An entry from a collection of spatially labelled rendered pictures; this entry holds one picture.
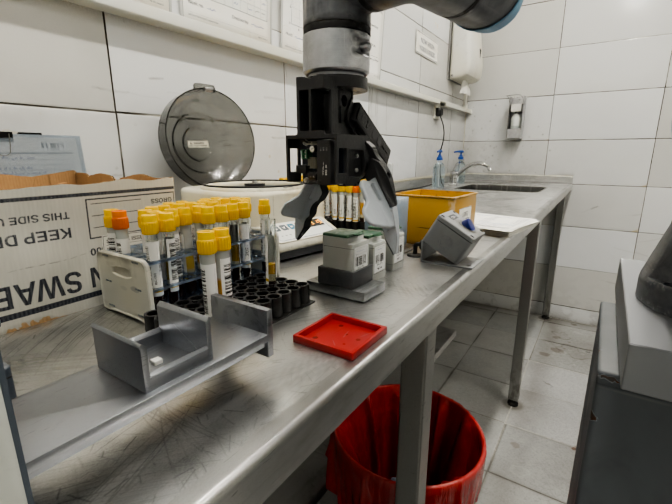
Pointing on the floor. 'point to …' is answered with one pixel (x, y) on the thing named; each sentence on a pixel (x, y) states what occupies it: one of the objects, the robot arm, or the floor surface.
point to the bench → (289, 378)
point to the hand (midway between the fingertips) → (345, 246)
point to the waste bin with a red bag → (387, 406)
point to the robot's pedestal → (620, 433)
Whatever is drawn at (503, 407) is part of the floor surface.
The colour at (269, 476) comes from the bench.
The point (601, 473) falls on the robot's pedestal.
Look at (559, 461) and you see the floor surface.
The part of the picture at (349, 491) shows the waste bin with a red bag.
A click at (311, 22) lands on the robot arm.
